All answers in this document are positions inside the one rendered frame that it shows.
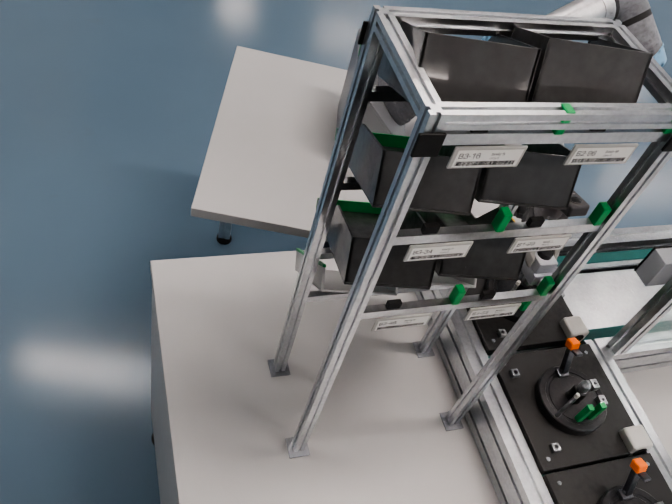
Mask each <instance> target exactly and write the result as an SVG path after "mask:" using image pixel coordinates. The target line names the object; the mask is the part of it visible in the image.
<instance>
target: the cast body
mask: <svg viewBox="0 0 672 504"><path fill-rule="evenodd" d="M535 258H536V260H535V261H534V263H533V265H532V266H531V268H530V267H527V265H526V262H525V259H524V262H523V265H522V269H521V270H522V272H523V274H524V276H525V278H526V280H527V282H528V284H529V285H537V286H538V285H539V283H540V282H541V281H542V279H543V278H544V277H545V276H552V272H553V270H554V269H555V268H556V266H557V265H558V262H557V260H556V259H555V257H554V255H553V252H552V250H546V251H536V252H535Z"/></svg>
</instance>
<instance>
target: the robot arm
mask: <svg viewBox="0 0 672 504"><path fill-rule="evenodd" d="M547 15H551V16H568V17H585V18H602V19H612V20H613V21H614V20H615V19H619V20H620V21H621V22H622V24H621V25H625V26H626V28H627V29H628V30H629V31H630V32H631V33H632V34H633V35H634V36H635V38H636V39H637V40H638V41H639V42H640V43H641V44H642V45H643V47H644V48H645V49H646V50H647V51H648V52H650V53H653V56H652V57H653V58H654V59H655V60H656V61H657V62H658V63H659V65H660V66H661V67H663V66H664V65H665V63H666V61H667V57H666V53H665V50H664V43H662V40H661V37H660V34H659V32H658V29H657V26H656V23H655V20H654V17H653V14H652V11H651V7H650V4H649V2H648V0H574V1H573V2H571V3H569V4H567V5H565V6H563V7H561V8H559V9H557V10H555V11H553V12H551V13H549V14H547ZM378 86H389V85H388V84H387V83H386V82H385V81H384V80H382V79H381V78H380V77H379V76H378ZM384 104H385V106H386V108H387V110H388V112H389V113H390V115H391V117H392V118H393V119H394V121H395V122H396V123H397V124H399V125H404V124H406V123H408V122H410V121H411V120H412V119H413V118H414V117H415V116H416V114H415V112H414V110H413V108H412V106H411V104H410V103H409V102H384ZM589 208H590V205H589V204H588V203H587V202H586V201H585V200H584V199H583V198H582V197H581V196H579V195H578V194H577V193H576V192H575V191H574V190H573V193H572V196H571V199H570V203H569V206H568V208H567V210H559V209H548V208H537V207H526V206H518V208H517V210H516V211H515V213H514V215H513V216H516V218H519V219H522V220H521V222H527V220H528V219H529V217H533V216H543V217H544V219H545V220H562V219H568V217H574V216H585V215H586V214H587V212H588V210H589ZM560 251H561V249H559V250H552V252H553V255H554V257H555V259H556V260H557V257H558V255H559V253H560ZM535 252H536V251H534V252H526V256H525V262H526V265H527V267H530V268H531V266H532V265H533V263H534V261H535V260H536V258H535Z"/></svg>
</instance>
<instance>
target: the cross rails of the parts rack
mask: <svg viewBox="0 0 672 504"><path fill-rule="evenodd" d="M369 101H374V102H408V101H407V100H405V99H404V98H403V97H402V96H401V95H400V94H399V93H397V92H396V91H395V90H394V89H393V88H392V87H391V86H373V88H372V92H371V95H370V98H369ZM441 133H446V134H447V136H446V138H445V140H444V142H443V145H501V144H561V143H622V142H666V141H667V140H668V139H669V138H670V136H671V135H672V133H670V134H664V133H663V131H662V130H661V129H606V131H599V132H591V131H590V130H589V129H588V130H565V132H564V133H563V134H562V135H554V133H553V132H552V130H488V132H487V133H471V132H470V131H442V132H441ZM341 190H362V189H361V187H360V185H359V183H358V182H357V180H356V178H355V177H345V179H344V182H343V185H342V188H341ZM602 224H603V223H602ZM602 224H601V225H599V226H593V224H592V222H591V221H590V219H589V218H578V219H562V220H546V221H544V223H543V224H542V226H541V227H530V228H528V226H527V225H526V222H513V223H508V225H507V226H506V228H505V230H504V231H503V232H495V230H494V228H493V226H492V224H481V225H464V226H448V227H440V229H439V231H438V233H437V234H422V232H421V228H416V229H399V232H398V234H397V236H396V239H395V241H394V243H393V246H394V245H408V244H422V243H437V242H451V241H465V240H480V239H494V238H508V237H522V236H537V235H551V234H565V233H580V232H594V231H598V229H599V228H600V227H601V226H602ZM321 259H334V257H333V254H332V251H331V249H330V247H327V248H323V250H322V253H321V256H320V259H319V260H321ZM479 295H480V294H477V295H467V296H464V297H463V298H462V300H461V302H460V303H459V305H452V304H451V302H450V299H449V297H447V298H437V299H428V300H418V301H408V302H402V305H401V307H400V308H399V309H389V310H387V309H386V306H385V305H386V304H378V305H368V306H366V308H365V311H364V313H363V315H362V318H361V319H370V318H379V317H389V316H398V315H407V314H416V313H426V312H435V311H444V310H454V309H463V308H472V307H481V306H491V305H500V304H509V303H518V302H528V301H537V300H544V299H545V298H546V297H547V295H548V294H547V295H546V296H540V294H539V293H538V291H537V289H527V290H517V291H507V292H497V293H496V295H495V296H494V298H493V299H485V300H481V298H480V296H479Z"/></svg>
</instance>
